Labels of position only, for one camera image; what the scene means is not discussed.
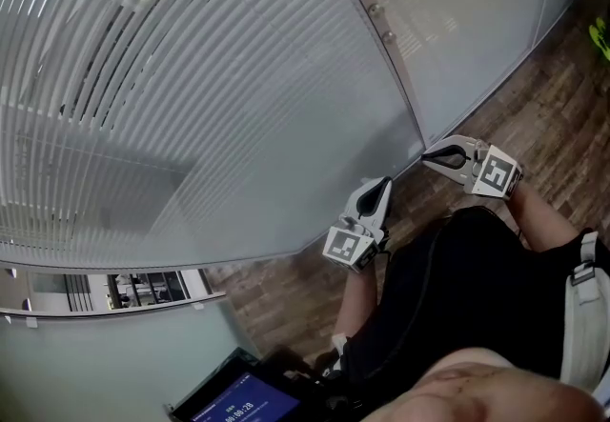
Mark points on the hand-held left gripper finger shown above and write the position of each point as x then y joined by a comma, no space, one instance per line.
386,210
351,206

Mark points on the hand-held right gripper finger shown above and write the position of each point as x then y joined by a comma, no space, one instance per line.
460,178
462,143

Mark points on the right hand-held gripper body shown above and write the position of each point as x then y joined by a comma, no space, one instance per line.
495,174

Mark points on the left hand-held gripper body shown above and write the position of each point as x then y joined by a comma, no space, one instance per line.
345,248

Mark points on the round metal blind knob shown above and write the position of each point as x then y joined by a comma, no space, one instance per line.
388,37
375,10

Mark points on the person's right forearm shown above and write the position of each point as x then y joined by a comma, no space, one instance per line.
543,220

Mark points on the person's left forearm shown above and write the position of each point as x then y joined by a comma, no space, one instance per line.
357,306

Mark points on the person's black shirt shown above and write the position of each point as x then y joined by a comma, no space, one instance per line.
453,291

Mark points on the black tablet with blue screen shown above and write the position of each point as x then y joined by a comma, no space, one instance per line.
248,406

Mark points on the person's face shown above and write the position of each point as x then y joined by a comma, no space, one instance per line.
476,394

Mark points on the black framed window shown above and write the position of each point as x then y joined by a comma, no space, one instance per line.
148,290

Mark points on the black metal railing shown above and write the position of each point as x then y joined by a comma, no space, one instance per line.
77,294

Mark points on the frosted glass door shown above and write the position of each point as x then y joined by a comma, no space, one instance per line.
71,372

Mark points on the metal window frame post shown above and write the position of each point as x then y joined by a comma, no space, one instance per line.
410,91

